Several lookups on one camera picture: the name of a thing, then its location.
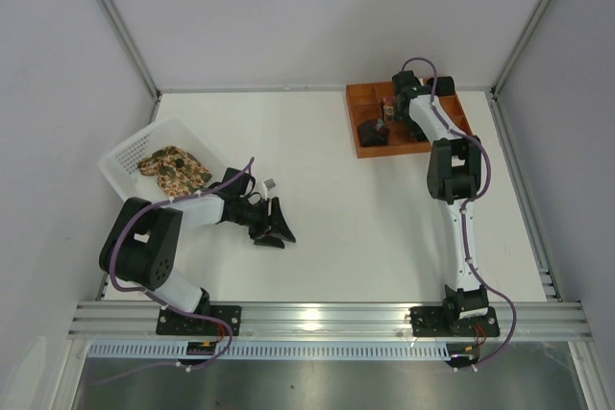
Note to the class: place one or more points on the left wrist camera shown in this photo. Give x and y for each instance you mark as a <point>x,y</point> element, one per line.
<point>237,184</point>

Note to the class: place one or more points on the floral patterned tie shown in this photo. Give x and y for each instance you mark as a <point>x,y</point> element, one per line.
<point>177,172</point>

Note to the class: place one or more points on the white slotted cable duct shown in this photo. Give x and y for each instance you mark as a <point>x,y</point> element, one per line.
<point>272,350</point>

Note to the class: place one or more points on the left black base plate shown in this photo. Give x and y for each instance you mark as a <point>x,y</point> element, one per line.
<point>170,323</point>

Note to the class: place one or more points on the aluminium mounting rail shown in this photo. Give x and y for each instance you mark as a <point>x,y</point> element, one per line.
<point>328,321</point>

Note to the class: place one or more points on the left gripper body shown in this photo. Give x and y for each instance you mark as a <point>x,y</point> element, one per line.
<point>267,224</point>

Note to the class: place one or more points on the wooden compartment tray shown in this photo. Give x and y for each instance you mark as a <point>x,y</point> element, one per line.
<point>371,101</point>

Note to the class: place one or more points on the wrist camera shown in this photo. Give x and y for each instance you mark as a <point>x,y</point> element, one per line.
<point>237,184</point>
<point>405,82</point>

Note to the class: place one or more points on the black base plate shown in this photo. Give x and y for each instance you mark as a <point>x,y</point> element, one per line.
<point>435,321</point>
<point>170,323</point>

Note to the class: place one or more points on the black rolled tie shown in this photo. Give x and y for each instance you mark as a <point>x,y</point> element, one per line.
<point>444,86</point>

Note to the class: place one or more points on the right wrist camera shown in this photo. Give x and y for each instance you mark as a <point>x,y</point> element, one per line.
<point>405,82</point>

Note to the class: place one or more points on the dark maroon rolled tie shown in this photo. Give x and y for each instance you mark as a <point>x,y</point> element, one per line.
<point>373,133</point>

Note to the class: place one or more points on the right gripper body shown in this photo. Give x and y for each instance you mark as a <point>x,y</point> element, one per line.
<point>401,109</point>

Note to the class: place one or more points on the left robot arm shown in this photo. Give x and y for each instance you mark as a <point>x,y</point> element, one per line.
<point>139,253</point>

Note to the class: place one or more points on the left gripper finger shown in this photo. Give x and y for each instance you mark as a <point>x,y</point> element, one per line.
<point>269,241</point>
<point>278,226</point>

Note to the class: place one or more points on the colourful rolled tie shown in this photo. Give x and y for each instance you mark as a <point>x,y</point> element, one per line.
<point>388,110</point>

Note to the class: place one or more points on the white plastic basket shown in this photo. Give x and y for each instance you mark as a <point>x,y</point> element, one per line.
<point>119,166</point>

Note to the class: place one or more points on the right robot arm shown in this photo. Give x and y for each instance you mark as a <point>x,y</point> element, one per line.
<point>454,181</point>

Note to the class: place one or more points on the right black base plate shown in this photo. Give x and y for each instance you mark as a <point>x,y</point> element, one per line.
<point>435,321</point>

